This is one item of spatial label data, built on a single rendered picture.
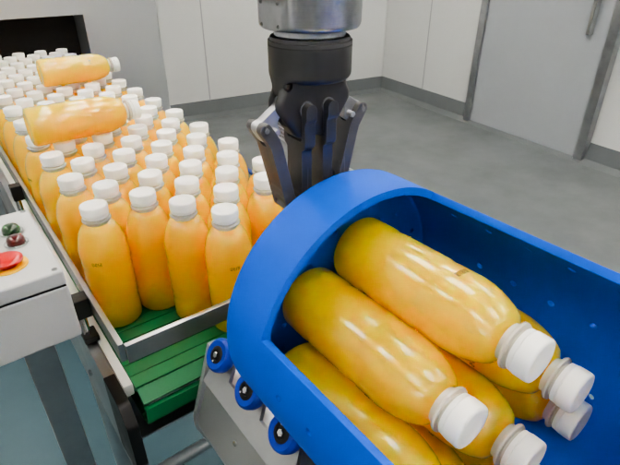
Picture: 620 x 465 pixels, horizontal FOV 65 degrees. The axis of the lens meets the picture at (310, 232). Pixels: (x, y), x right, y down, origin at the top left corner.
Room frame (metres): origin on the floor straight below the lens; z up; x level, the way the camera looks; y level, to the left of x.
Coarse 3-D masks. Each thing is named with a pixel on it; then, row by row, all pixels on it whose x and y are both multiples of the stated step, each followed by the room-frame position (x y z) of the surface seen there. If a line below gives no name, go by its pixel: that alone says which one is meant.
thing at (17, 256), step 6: (6, 252) 0.50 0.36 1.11; (12, 252) 0.50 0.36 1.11; (18, 252) 0.50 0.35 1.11; (0, 258) 0.48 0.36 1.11; (6, 258) 0.48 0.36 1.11; (12, 258) 0.48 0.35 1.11; (18, 258) 0.48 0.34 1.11; (0, 264) 0.47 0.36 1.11; (6, 264) 0.47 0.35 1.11; (12, 264) 0.47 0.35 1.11
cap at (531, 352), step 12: (528, 336) 0.28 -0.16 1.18; (540, 336) 0.28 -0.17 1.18; (516, 348) 0.27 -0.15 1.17; (528, 348) 0.27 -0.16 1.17; (540, 348) 0.27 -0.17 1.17; (552, 348) 0.28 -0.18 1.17; (516, 360) 0.27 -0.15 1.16; (528, 360) 0.26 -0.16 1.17; (540, 360) 0.27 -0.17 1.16; (516, 372) 0.26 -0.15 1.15; (528, 372) 0.26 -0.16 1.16; (540, 372) 0.27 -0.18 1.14
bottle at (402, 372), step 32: (320, 288) 0.37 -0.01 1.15; (352, 288) 0.38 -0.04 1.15; (288, 320) 0.38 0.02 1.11; (320, 320) 0.34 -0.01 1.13; (352, 320) 0.33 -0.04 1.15; (384, 320) 0.33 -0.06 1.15; (320, 352) 0.34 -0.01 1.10; (352, 352) 0.31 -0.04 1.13; (384, 352) 0.29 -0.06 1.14; (416, 352) 0.29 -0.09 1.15; (384, 384) 0.28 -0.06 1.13; (416, 384) 0.27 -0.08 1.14; (448, 384) 0.27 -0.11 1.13; (416, 416) 0.26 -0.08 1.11
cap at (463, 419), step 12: (468, 396) 0.26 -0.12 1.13; (456, 408) 0.25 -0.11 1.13; (468, 408) 0.25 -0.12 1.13; (480, 408) 0.25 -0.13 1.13; (444, 420) 0.25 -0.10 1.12; (456, 420) 0.24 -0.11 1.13; (468, 420) 0.24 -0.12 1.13; (480, 420) 0.25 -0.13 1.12; (444, 432) 0.24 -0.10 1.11; (456, 432) 0.24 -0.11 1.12; (468, 432) 0.24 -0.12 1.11; (456, 444) 0.23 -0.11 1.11; (468, 444) 0.24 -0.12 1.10
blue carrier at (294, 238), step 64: (320, 192) 0.41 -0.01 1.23; (384, 192) 0.40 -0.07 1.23; (256, 256) 0.37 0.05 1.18; (320, 256) 0.43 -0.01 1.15; (448, 256) 0.49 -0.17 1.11; (512, 256) 0.42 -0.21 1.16; (576, 256) 0.33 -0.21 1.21; (256, 320) 0.33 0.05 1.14; (576, 320) 0.37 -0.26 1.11; (256, 384) 0.32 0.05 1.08; (320, 448) 0.24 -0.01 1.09; (576, 448) 0.31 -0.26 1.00
